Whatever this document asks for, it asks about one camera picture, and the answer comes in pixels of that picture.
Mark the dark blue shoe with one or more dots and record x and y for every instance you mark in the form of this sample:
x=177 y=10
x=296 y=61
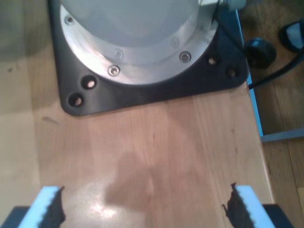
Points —
x=283 y=38

